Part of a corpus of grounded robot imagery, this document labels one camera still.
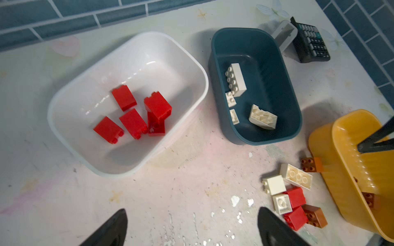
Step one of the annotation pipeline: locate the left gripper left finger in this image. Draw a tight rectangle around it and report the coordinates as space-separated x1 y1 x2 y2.
80 209 128 246

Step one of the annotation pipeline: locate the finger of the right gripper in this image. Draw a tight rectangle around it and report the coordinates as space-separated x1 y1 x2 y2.
357 117 394 153

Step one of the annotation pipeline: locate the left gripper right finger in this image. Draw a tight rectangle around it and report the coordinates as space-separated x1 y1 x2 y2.
258 207 309 246

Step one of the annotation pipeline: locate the red lego cluster brick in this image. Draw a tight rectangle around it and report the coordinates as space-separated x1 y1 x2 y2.
283 187 308 231

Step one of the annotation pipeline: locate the brown lego brick cluster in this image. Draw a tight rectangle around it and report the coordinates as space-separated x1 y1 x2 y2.
302 205 328 229

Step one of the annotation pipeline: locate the white square lego brick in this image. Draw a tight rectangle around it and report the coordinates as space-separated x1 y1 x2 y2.
262 175 286 195

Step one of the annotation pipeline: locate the brown lego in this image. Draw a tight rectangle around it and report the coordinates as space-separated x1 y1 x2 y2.
362 192 381 210

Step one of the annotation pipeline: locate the cream long lego brick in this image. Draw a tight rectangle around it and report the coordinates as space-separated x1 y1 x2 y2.
280 164 313 190

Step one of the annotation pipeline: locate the cream lego brick bottom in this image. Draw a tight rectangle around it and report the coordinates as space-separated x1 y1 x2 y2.
249 104 278 130

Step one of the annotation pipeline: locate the small white lego brick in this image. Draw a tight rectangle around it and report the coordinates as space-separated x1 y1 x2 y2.
230 109 240 125

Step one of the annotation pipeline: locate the long white lego brick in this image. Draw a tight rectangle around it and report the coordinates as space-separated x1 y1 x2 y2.
225 63 247 97

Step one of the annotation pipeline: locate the yellow plastic bin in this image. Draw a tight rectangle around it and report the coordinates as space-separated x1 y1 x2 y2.
308 109 394 242

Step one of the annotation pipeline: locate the black calculator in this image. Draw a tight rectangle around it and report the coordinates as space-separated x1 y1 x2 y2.
290 17 331 63

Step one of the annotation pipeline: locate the teal plastic bin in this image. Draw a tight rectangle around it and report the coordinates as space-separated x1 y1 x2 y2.
208 28 302 146

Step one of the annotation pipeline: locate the white plastic bin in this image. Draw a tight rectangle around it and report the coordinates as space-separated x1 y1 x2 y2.
47 31 208 177

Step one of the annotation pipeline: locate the grey small box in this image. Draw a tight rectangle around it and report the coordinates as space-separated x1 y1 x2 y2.
271 20 298 52

